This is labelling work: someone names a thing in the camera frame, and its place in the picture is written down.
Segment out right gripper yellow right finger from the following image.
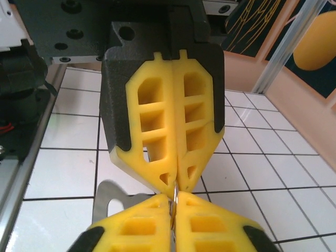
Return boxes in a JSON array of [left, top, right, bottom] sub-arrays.
[[174, 191, 284, 252]]

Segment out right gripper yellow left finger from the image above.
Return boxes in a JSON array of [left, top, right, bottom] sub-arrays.
[[67, 193, 173, 252]]

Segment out small clear pen-like object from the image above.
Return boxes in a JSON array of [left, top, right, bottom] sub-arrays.
[[170, 183, 180, 233]]

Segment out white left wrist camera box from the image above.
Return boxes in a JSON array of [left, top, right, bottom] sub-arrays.
[[0, 0, 30, 51]]

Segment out aluminium corner post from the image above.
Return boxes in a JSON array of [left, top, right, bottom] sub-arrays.
[[251, 0, 313, 96]]

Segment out long aluminium base rail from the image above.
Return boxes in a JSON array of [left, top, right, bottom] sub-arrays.
[[0, 64, 68, 252]]

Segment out red black base wires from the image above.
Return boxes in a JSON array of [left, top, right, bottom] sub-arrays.
[[0, 122, 14, 135]]

